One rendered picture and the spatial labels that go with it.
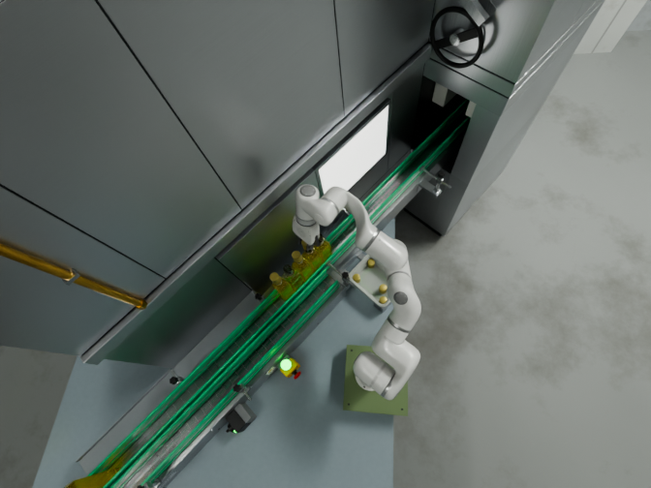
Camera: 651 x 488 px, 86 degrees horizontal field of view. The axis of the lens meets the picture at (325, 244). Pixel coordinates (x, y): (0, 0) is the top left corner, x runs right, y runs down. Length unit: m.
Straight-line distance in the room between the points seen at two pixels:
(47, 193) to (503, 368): 2.35
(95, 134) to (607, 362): 2.72
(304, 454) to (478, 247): 1.76
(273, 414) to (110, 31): 1.43
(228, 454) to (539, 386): 1.79
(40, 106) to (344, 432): 1.43
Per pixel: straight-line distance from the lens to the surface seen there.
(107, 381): 2.04
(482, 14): 1.43
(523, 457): 2.54
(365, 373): 1.23
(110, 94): 0.80
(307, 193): 1.10
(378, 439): 1.64
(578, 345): 2.72
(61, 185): 0.86
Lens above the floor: 2.38
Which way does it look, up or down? 66 degrees down
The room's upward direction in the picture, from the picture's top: 17 degrees counter-clockwise
